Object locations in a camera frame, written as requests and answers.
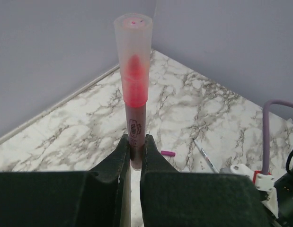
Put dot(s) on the white whiteboard marker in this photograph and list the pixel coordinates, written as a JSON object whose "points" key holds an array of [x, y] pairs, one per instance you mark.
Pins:
{"points": [[205, 156]]}

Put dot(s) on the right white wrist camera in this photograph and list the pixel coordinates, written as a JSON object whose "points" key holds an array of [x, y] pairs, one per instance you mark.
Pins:
{"points": [[263, 183]]}

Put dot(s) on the pink translucent red pen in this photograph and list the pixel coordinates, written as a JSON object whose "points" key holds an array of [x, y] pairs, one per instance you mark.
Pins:
{"points": [[136, 127]]}

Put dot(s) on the clear pink pen cap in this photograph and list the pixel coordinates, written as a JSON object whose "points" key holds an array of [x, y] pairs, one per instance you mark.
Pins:
{"points": [[133, 33]]}

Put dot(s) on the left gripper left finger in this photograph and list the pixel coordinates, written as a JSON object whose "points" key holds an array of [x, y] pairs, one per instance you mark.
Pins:
{"points": [[99, 197]]}

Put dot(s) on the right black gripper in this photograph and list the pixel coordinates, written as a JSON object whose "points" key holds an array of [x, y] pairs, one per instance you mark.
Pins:
{"points": [[284, 186]]}

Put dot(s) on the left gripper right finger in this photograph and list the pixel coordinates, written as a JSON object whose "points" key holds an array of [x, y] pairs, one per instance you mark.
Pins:
{"points": [[170, 198]]}

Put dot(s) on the purple pen cap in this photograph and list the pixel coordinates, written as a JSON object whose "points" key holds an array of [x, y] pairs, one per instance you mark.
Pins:
{"points": [[168, 153]]}

